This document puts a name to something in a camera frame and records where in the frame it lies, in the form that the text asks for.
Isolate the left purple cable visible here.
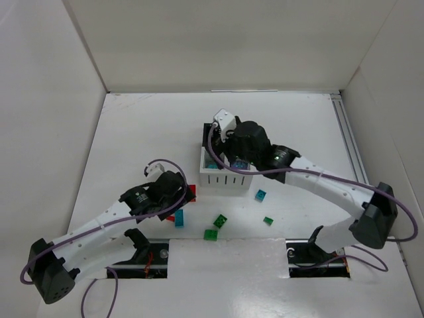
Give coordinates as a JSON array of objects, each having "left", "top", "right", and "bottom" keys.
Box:
[{"left": 20, "top": 158, "right": 188, "bottom": 318}]

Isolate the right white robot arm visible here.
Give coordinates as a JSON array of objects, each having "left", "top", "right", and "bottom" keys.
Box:
[{"left": 207, "top": 112, "right": 398, "bottom": 253}]

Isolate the small teal lego brick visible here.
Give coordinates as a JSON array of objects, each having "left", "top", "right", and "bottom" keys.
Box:
[{"left": 255, "top": 189, "right": 266, "bottom": 202}]

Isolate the dark green lego brick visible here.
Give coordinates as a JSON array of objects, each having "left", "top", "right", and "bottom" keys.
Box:
[{"left": 213, "top": 214, "right": 227, "bottom": 229}]

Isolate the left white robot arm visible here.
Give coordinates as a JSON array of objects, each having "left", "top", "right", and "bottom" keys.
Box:
[{"left": 26, "top": 171, "right": 196, "bottom": 304}]

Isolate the small green flat lego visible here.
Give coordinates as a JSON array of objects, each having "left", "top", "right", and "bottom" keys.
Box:
[{"left": 263, "top": 217, "right": 274, "bottom": 225}]

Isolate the aluminium rail on right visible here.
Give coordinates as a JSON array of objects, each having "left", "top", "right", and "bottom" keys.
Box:
[{"left": 330, "top": 93, "right": 369, "bottom": 184}]

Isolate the light green lego brick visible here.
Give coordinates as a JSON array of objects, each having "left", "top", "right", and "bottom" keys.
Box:
[{"left": 203, "top": 229, "right": 219, "bottom": 241}]

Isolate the purple cable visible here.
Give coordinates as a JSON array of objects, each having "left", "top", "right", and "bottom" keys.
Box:
[
  {"left": 207, "top": 124, "right": 419, "bottom": 272},
  {"left": 20, "top": 158, "right": 188, "bottom": 318}
]

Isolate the teal long lego brick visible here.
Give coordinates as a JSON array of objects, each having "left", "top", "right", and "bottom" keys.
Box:
[{"left": 174, "top": 209, "right": 184, "bottom": 228}]

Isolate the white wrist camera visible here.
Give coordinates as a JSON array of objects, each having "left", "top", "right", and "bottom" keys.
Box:
[
  {"left": 213, "top": 109, "right": 237, "bottom": 142},
  {"left": 144, "top": 162, "right": 165, "bottom": 182}
]

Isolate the purple printed lego in container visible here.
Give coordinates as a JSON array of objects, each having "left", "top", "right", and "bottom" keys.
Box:
[{"left": 231, "top": 160, "right": 250, "bottom": 170}]

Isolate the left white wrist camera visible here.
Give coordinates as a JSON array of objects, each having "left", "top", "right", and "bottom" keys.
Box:
[{"left": 144, "top": 162, "right": 165, "bottom": 182}]

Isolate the white two-compartment container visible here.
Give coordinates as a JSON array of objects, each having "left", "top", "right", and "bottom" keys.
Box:
[{"left": 199, "top": 147, "right": 253, "bottom": 191}]

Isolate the red rectangular lego brick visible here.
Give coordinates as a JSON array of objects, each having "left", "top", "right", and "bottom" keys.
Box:
[{"left": 188, "top": 184, "right": 196, "bottom": 202}]

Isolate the black two-compartment container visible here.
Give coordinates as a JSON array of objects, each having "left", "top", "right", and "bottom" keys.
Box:
[{"left": 202, "top": 123, "right": 220, "bottom": 148}]

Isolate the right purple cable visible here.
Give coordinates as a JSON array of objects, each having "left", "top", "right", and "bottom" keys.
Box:
[{"left": 207, "top": 124, "right": 419, "bottom": 272}]

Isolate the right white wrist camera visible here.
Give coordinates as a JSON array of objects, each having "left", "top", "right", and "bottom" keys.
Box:
[{"left": 213, "top": 109, "right": 237, "bottom": 142}]

